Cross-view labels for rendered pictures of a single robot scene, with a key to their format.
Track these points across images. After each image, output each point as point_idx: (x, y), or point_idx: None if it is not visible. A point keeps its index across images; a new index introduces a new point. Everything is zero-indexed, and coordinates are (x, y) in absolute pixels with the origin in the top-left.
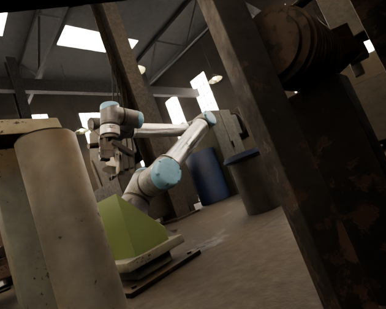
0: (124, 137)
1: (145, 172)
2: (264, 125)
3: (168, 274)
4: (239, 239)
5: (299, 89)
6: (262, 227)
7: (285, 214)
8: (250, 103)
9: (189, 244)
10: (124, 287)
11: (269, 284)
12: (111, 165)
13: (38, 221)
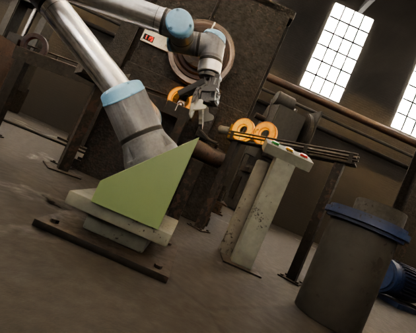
0: (174, 40)
1: (158, 113)
2: (224, 181)
3: None
4: (67, 194)
5: (204, 162)
6: (44, 182)
7: (213, 198)
8: (226, 175)
9: (0, 197)
10: (165, 249)
11: None
12: (207, 119)
13: None
